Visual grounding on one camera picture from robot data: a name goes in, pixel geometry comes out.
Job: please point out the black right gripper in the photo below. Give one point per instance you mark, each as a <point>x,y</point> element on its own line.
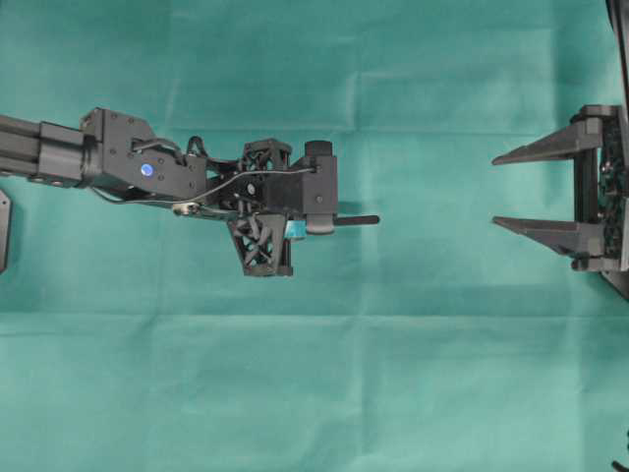
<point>601,189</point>

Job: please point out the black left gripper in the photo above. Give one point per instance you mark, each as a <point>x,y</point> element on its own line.
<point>256,231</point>

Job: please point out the green table cloth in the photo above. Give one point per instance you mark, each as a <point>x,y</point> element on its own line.
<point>433,341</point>

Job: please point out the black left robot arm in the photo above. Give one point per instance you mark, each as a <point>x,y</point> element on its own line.
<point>265,198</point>

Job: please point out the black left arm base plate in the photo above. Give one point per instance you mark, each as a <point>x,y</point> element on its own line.
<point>6,212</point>

